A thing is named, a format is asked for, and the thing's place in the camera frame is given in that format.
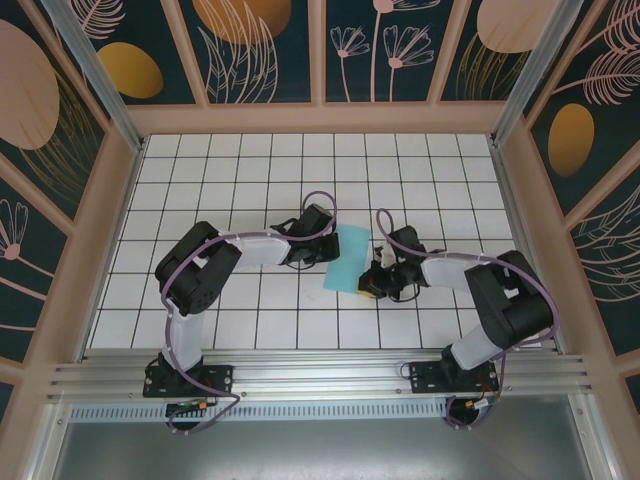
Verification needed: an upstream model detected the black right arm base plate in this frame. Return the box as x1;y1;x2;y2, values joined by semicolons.
408;360;500;396

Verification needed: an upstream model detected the slotted grey cable duct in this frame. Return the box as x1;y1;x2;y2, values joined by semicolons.
69;403;451;422

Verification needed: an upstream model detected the grey metal sheet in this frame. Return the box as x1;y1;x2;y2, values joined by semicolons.
49;419;611;480

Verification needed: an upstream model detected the dark wall panel, orange oval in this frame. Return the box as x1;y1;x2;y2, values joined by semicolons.
522;0;640;216
74;0;197;106

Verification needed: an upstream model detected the wall panel with pink flowers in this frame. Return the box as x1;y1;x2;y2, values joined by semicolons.
324;0;464;104

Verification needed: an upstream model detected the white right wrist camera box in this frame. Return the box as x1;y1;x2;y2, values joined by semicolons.
373;243;397;269

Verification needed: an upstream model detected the long aluminium base rail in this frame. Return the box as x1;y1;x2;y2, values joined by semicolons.
47;349;594;401

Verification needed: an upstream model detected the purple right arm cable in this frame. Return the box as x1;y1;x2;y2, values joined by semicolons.
375;208;557;432

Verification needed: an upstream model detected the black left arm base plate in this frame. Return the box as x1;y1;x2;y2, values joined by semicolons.
143;363;236;399

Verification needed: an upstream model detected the wall panel with leaf outlines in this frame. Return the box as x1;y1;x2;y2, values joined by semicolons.
569;144;640;357

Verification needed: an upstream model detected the aluminium side rail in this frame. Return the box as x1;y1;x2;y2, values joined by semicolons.
491;139;569;357

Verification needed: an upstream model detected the wall panel with single flower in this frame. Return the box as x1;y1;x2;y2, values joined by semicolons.
0;164;69;364

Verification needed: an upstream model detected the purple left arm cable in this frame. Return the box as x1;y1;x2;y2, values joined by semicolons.
159;191;340;437

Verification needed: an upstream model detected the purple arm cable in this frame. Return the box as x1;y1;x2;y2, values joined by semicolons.
159;191;340;437
375;208;557;432

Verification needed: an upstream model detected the wall panel with pink circle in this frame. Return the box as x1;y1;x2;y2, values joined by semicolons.
0;0;107;224
439;0;556;101

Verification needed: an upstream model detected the small black controller board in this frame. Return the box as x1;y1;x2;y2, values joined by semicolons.
167;399;210;414

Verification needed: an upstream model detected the aluminium corner post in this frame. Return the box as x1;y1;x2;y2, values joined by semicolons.
489;0;586;146
42;0;147;154

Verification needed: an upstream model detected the aluminium frame bar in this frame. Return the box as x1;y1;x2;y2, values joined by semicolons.
27;399;74;480
569;394;624;480

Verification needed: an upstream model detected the teal cloth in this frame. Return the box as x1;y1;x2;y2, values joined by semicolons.
322;223;373;294

